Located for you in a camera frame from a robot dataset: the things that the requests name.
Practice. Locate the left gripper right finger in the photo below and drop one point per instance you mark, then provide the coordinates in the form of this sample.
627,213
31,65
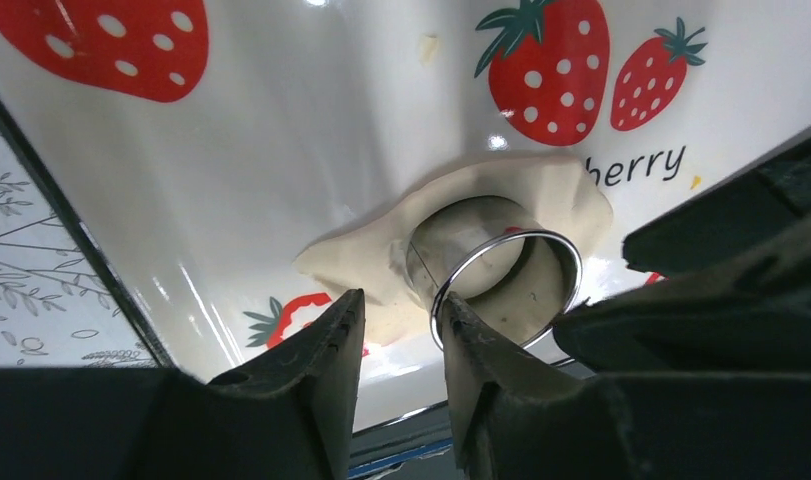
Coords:
513,416

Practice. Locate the white dough piece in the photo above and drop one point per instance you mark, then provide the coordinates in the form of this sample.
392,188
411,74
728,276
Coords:
556,189

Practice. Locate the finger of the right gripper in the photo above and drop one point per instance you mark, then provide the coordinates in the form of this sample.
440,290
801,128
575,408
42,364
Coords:
733,288

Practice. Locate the strawberry pattern rectangular tray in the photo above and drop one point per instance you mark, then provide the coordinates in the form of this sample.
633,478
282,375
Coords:
193,149

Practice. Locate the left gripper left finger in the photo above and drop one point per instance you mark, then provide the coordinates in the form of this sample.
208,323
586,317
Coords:
286,414

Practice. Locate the floral tablecloth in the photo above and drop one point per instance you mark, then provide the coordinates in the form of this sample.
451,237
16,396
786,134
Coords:
54,308

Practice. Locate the metal round cookie cutter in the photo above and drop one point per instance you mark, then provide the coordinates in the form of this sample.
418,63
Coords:
516,275

